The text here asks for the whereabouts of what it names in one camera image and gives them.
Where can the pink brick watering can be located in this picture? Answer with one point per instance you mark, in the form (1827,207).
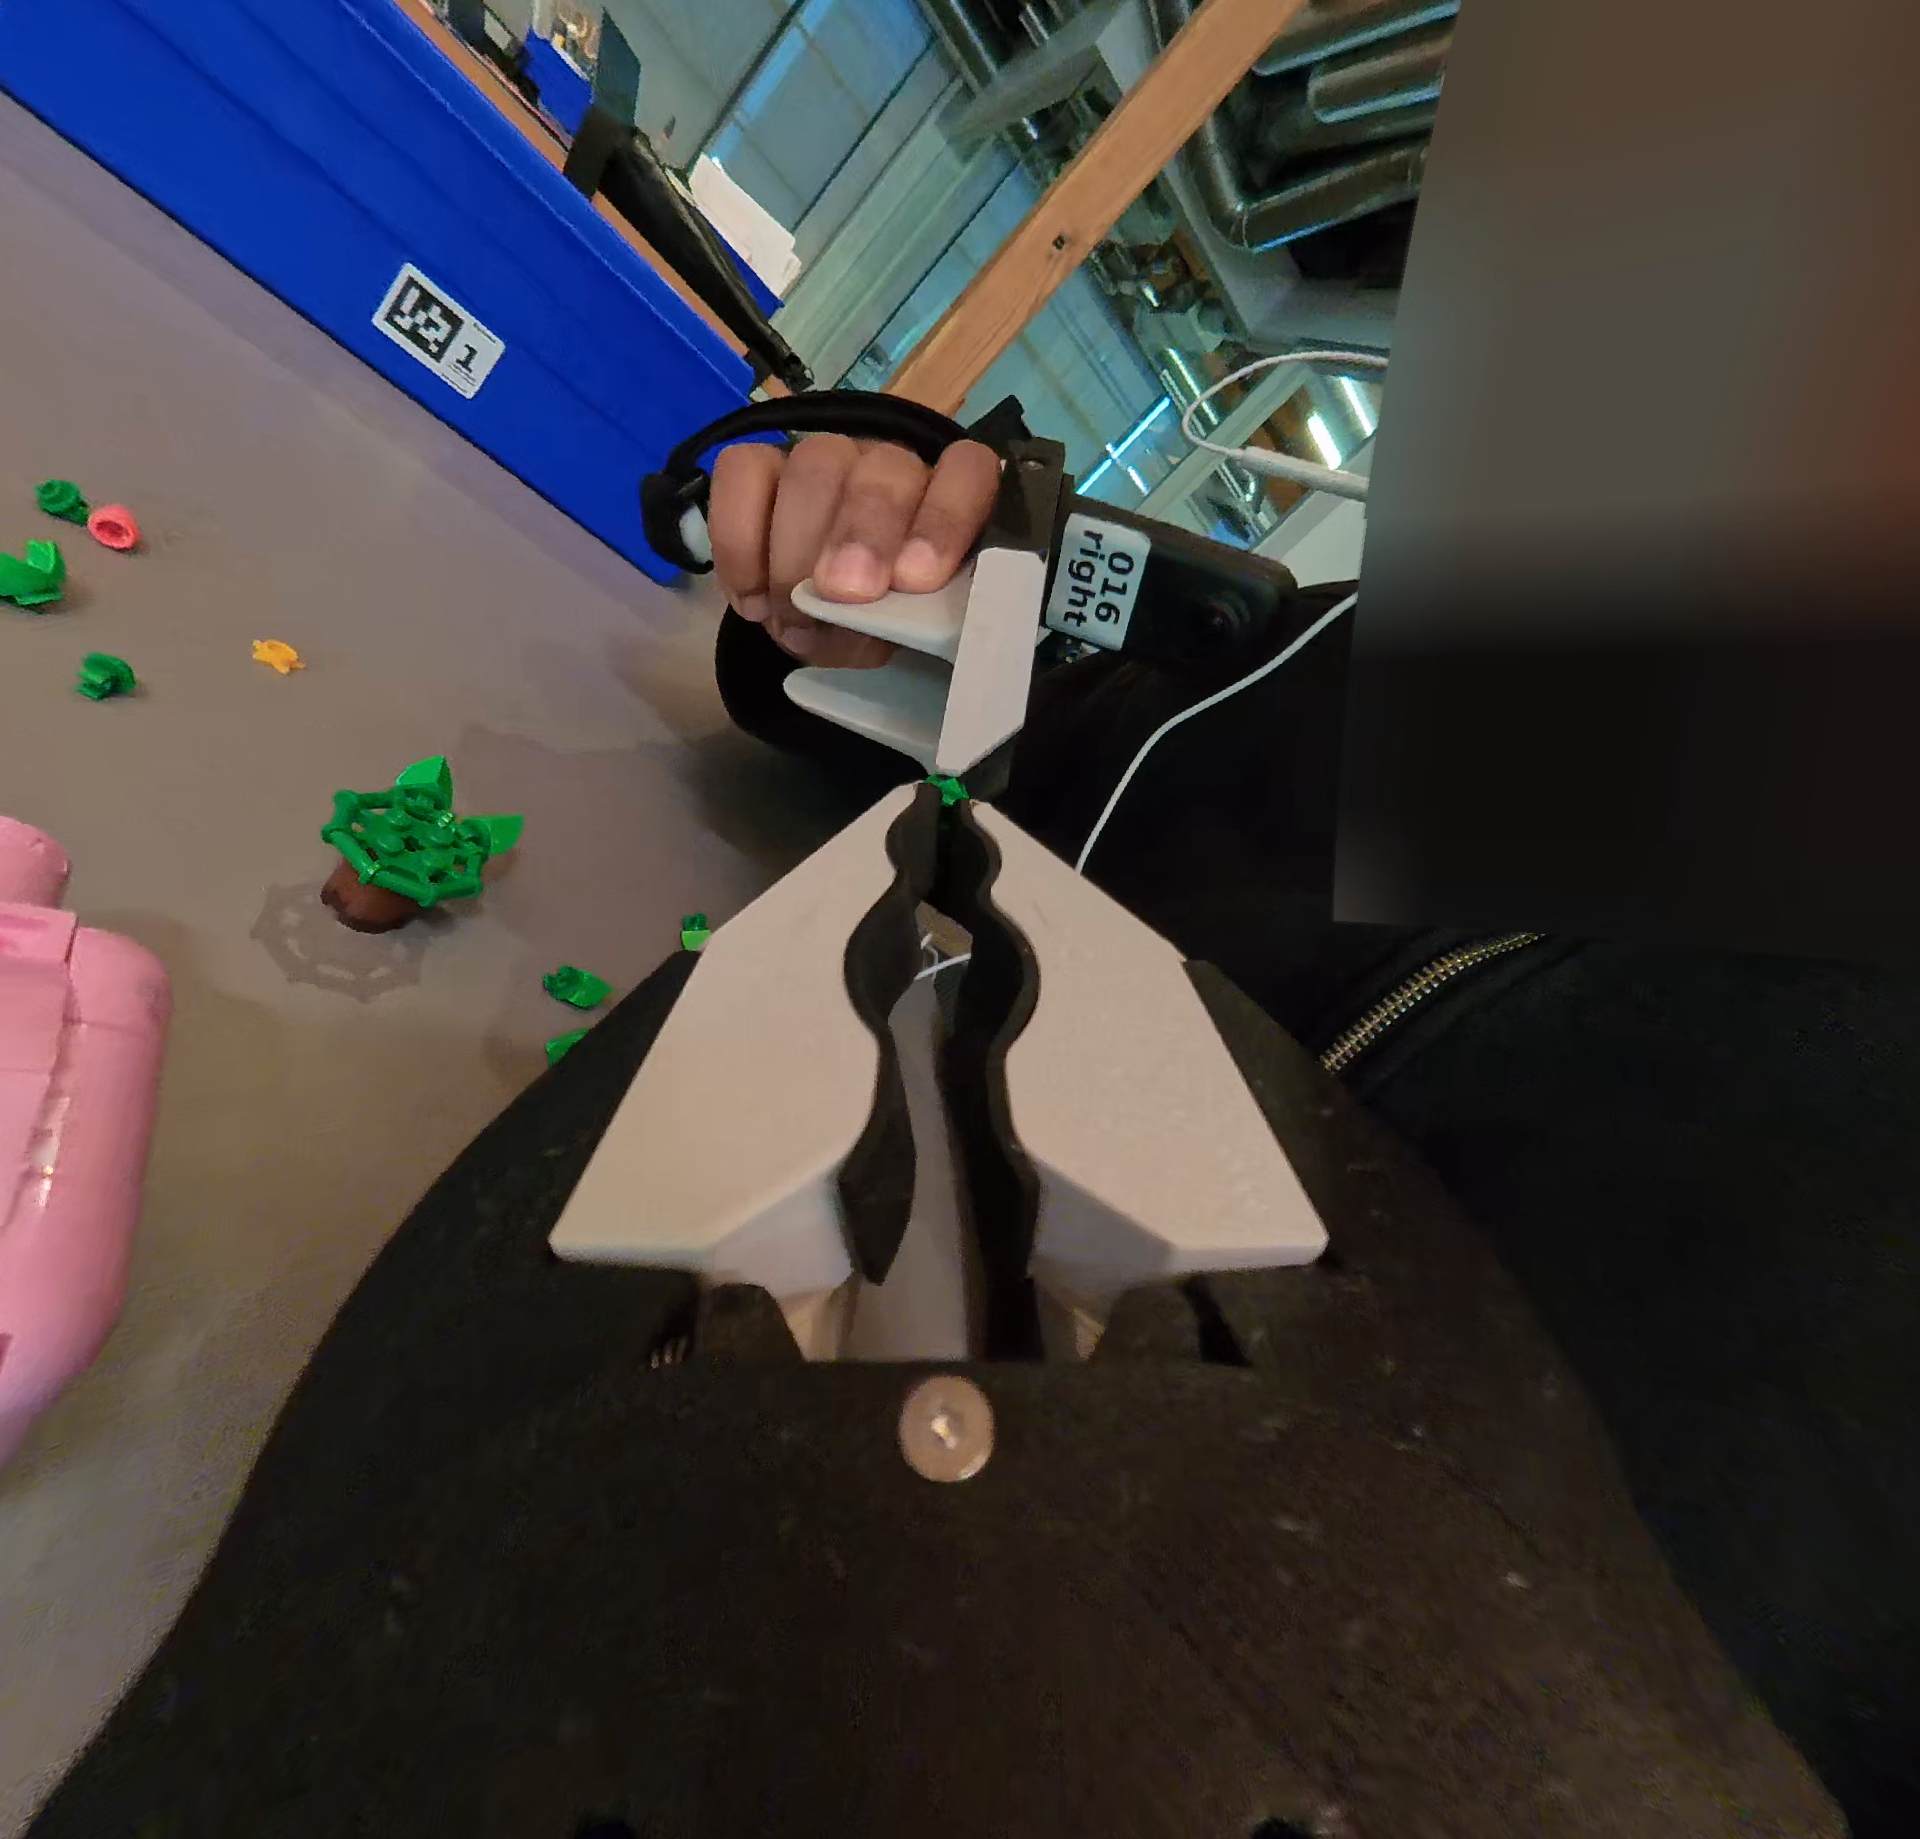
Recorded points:
(60,1119)

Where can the metal ventilation ducts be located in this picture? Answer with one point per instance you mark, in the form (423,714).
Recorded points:
(1321,100)

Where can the red cone brick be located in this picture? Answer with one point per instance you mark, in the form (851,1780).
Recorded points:
(112,527)

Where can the small green stud brick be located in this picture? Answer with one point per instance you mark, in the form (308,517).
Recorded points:
(60,501)
(106,676)

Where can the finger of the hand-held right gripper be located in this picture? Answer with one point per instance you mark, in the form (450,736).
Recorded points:
(992,654)

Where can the white box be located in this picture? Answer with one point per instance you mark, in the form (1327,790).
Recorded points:
(742,227)

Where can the wooden beam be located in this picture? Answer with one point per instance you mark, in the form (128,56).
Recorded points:
(1111,175)

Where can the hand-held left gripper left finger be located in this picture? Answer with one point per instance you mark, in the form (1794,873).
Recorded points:
(721,1119)

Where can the green web plant assembly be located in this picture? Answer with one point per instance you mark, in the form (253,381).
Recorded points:
(397,855)

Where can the green clawed plant brick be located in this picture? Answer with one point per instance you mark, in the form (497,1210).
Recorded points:
(30,578)

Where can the person's right hand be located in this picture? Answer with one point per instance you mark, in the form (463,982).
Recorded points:
(841,519)

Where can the blue plastic bin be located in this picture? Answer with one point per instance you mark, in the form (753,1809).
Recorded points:
(300,175)

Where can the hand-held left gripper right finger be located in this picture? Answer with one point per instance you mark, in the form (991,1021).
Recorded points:
(1171,1119)

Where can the person's black jacket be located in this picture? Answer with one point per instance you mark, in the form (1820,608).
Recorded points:
(1575,1344)

